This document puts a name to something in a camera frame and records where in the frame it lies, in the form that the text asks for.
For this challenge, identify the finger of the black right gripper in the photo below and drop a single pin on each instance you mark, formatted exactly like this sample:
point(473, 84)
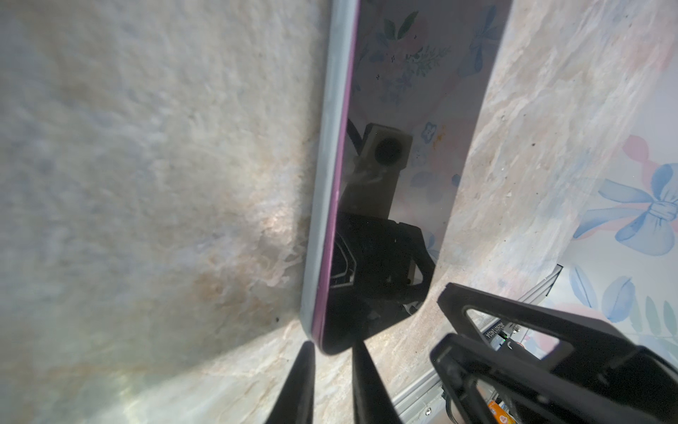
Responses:
point(585, 343)
point(638, 391)

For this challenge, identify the pink edged phone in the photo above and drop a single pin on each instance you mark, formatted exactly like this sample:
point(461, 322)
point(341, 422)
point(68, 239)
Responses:
point(419, 78)

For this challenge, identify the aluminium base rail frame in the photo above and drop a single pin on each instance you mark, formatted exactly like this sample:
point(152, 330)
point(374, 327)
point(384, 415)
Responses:
point(427, 400)

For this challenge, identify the light blue phone case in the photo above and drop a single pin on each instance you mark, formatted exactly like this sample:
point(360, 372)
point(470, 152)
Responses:
point(337, 91)

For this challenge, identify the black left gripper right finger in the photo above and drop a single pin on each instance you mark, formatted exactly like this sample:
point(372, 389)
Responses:
point(371, 402)

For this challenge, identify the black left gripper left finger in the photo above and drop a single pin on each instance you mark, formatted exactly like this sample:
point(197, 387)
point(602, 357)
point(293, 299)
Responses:
point(295, 403)

